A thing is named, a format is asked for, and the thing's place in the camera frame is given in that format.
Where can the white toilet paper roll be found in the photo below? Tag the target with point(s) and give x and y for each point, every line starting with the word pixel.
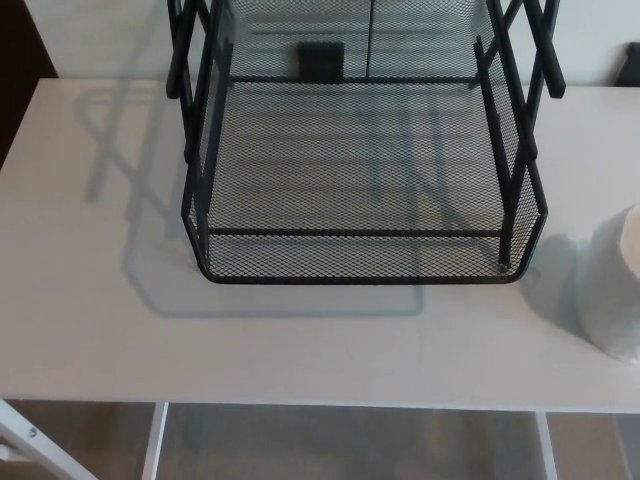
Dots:
pixel 615 280

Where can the black mesh file tray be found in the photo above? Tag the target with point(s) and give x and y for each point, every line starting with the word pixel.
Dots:
pixel 350 232

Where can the white cabinet with doors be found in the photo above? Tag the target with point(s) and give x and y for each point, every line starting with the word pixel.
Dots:
pixel 110 35

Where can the dark brown wooden furniture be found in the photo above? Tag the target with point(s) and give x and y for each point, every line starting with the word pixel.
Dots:
pixel 20 60

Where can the white metal-frame table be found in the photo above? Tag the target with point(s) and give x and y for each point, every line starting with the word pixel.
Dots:
pixel 100 325

